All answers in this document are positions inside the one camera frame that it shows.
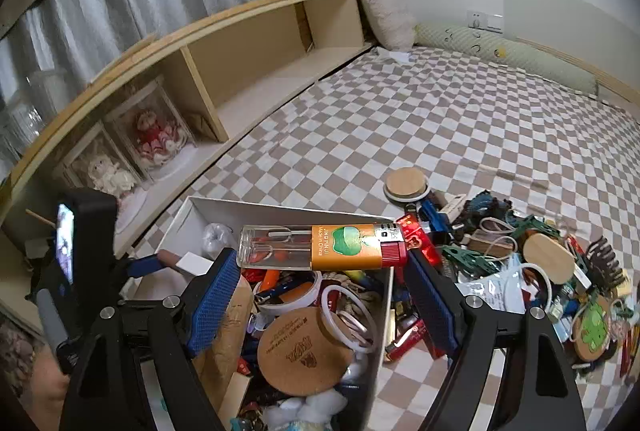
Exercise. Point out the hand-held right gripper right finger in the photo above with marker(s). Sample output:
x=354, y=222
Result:
x=431, y=306

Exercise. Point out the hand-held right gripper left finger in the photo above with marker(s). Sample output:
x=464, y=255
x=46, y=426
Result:
x=215, y=303

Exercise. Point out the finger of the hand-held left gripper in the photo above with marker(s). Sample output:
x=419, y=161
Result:
x=145, y=266

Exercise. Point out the white cardboard box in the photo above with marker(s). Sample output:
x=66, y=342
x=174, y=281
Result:
x=280, y=213

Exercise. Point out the clear and orange lighter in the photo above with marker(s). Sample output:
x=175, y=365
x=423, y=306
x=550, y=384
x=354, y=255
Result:
x=320, y=246

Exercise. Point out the person's left forearm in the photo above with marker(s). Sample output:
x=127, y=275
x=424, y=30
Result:
x=47, y=381

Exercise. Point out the wooden block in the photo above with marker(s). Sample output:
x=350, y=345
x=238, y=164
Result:
x=227, y=336

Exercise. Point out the green plastic clip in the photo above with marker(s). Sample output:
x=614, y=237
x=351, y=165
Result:
x=467, y=261

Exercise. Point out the white plastic bag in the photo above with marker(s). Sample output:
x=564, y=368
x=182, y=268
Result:
x=492, y=291

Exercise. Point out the clear case with white doll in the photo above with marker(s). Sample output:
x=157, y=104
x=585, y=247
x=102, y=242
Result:
x=105, y=173

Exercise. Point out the white tape roll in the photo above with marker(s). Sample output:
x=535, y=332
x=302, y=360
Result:
x=295, y=293

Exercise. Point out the round cork coaster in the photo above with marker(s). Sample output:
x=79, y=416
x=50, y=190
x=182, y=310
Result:
x=305, y=351

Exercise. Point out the clear case with red doll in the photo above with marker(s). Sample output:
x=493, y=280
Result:
x=152, y=136

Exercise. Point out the round wooden lid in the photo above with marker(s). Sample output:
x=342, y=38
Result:
x=406, y=183

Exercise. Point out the oval cork coaster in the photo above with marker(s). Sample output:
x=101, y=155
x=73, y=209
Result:
x=549, y=258

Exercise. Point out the glass jar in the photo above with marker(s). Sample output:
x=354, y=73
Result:
x=30, y=106

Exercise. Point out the round coaster with green print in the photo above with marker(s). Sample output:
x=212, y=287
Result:
x=595, y=328

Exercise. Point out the long wooden shelf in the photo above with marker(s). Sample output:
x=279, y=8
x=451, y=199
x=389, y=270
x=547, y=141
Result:
x=240, y=56

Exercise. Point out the long green bolster pillow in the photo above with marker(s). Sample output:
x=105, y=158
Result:
x=500, y=48

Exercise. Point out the white fluffy pillow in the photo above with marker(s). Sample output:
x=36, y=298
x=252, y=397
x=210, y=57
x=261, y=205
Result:
x=385, y=13

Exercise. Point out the wall socket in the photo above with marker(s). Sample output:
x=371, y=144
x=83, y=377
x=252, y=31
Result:
x=485, y=22

